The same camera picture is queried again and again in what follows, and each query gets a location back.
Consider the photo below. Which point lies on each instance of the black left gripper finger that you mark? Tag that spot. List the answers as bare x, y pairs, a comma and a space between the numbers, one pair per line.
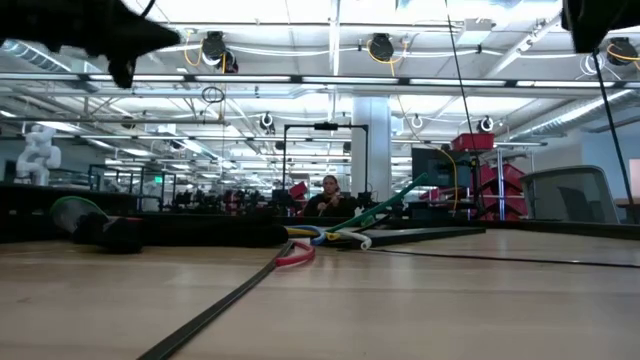
122, 72
155, 39

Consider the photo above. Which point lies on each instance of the grey black glove green cuff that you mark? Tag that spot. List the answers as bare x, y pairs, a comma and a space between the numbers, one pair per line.
115, 235

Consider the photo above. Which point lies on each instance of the white robot figure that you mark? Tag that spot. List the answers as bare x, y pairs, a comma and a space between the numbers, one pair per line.
37, 155

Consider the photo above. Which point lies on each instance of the red storage bin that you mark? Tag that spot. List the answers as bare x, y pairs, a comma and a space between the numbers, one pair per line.
472, 142

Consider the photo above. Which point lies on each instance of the grey mesh office chair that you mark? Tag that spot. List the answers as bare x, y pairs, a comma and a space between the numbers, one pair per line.
550, 195

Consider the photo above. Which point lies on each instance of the red shelf bins rack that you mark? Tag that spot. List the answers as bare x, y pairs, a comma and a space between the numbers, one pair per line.
510, 180

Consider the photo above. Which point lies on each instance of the black computer monitor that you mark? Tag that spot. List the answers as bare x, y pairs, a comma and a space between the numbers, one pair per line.
430, 170

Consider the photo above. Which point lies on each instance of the white building pillar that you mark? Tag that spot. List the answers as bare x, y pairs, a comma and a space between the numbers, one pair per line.
372, 150

